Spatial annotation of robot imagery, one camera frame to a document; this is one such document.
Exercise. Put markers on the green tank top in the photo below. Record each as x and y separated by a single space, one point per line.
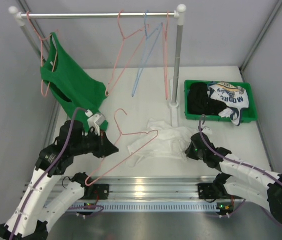
71 86

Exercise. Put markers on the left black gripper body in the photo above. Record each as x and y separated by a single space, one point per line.
101 144

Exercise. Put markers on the white blue printed jersey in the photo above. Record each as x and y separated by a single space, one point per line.
235 98

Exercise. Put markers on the silver clothes rack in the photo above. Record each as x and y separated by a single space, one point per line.
179 14

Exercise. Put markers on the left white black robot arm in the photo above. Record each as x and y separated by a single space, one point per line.
34 218

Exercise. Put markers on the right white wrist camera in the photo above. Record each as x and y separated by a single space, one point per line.
207 131

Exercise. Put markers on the aluminium mounting rail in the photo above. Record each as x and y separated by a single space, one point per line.
149 188

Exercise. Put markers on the grey slotted cable duct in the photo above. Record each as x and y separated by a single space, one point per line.
144 206

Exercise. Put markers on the pink hanger with green top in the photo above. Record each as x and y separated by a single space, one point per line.
44 92

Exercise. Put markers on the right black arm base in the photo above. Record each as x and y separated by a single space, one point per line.
211 192

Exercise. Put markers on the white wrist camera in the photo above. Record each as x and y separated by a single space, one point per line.
95 120
207 131

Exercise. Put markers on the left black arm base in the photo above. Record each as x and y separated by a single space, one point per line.
96 192

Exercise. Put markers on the black garment in bin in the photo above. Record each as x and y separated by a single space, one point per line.
199 103

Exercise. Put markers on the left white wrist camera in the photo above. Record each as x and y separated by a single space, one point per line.
95 120

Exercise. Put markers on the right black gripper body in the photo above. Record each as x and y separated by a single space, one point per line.
195 154

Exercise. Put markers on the white tank top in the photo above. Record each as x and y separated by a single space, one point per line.
171 142

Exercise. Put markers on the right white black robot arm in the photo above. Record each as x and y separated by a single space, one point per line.
236 178

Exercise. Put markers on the green plastic bin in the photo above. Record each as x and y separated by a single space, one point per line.
248 115

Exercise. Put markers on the blue hanger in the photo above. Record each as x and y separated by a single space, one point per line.
151 39

